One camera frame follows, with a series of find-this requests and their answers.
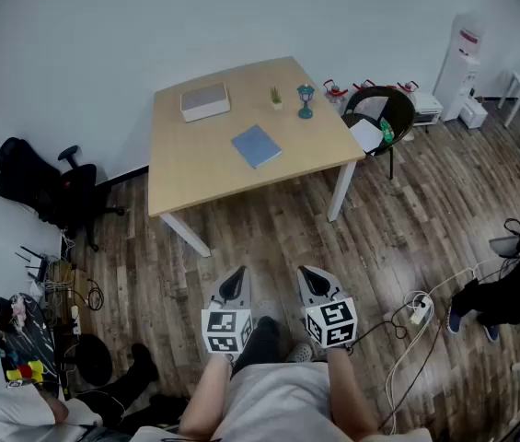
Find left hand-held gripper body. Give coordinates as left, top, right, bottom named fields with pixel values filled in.
left=201, top=297, right=255, bottom=355

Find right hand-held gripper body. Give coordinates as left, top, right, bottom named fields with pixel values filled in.
left=300, top=292, right=358, bottom=350

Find blue notebook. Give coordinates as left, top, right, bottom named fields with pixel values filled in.
left=230, top=123, right=283, bottom=169

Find person's right forearm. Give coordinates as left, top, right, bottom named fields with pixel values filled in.
left=326, top=345, right=379, bottom=439

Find person's left forearm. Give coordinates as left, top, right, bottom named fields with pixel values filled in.
left=178, top=351, right=234, bottom=439

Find person's left white clog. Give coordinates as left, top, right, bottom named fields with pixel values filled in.
left=252, top=298, right=284, bottom=322

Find person's white clog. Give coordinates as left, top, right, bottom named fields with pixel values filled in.
left=286, top=342, right=314, bottom=364
left=252, top=298, right=284, bottom=322

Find person's black trousers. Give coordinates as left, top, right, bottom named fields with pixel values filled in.
left=231, top=315, right=284, bottom=378

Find person's right white clog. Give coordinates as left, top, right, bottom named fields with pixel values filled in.
left=286, top=342, right=314, bottom=364

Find white table leg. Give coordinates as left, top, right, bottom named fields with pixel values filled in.
left=159, top=212, right=213, bottom=259
left=327, top=159, right=358, bottom=223

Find person's grey shirt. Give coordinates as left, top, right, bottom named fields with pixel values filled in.
left=130, top=361, right=433, bottom=442

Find round black stand base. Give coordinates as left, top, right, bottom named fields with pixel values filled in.
left=75, top=333, right=113, bottom=386

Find white paper sheet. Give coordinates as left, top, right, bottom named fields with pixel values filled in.
left=349, top=117, right=384, bottom=154

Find white router with black antennas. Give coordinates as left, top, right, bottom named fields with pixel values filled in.
left=14, top=245, right=52, bottom=285

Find teal lantern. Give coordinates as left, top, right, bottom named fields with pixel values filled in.
left=296, top=83, right=316, bottom=120

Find black board with colourful items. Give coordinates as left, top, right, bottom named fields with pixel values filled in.
left=0, top=292, right=61, bottom=389

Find black round wicker chair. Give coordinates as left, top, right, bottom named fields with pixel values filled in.
left=341, top=85, right=417, bottom=180

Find white box with grey lid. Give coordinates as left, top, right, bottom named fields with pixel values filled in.
left=179, top=81, right=232, bottom=123

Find white toaster oven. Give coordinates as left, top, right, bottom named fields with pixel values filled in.
left=410, top=90, right=445, bottom=126

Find black office chair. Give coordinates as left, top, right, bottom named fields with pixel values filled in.
left=0, top=136, right=126, bottom=252

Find small white appliance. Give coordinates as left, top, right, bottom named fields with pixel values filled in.
left=459, top=97, right=489, bottom=130

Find white water dispenser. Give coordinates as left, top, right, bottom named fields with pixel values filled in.
left=433, top=12, right=486, bottom=122

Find thin black cable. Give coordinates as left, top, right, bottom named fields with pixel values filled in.
left=345, top=319, right=409, bottom=355

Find long white cable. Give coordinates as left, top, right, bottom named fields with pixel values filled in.
left=384, top=264, right=495, bottom=436

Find coiled black cable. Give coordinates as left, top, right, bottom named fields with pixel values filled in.
left=85, top=277, right=105, bottom=312

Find box of tangled cables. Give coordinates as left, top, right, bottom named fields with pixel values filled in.
left=45, top=260, right=90, bottom=326

